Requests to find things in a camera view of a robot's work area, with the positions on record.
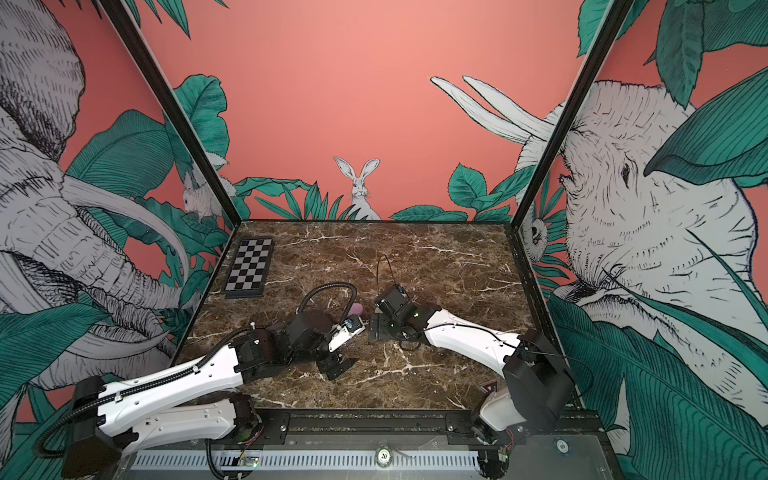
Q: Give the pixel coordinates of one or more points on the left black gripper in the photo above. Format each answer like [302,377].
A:
[332,366]

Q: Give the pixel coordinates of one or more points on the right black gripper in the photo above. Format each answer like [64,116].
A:
[383,332]

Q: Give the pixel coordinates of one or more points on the purple earbuds charging case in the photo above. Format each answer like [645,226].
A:
[357,309]

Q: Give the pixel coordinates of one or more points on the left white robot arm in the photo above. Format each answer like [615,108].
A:
[123,417]

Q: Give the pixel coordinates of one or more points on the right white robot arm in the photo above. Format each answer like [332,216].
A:
[538,382]

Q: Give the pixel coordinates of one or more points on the black white checkerboard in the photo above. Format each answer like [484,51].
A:
[249,269]

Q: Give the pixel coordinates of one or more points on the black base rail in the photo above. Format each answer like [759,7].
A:
[457,427]

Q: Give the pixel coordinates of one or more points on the white slotted cable duct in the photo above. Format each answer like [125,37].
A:
[306,460]

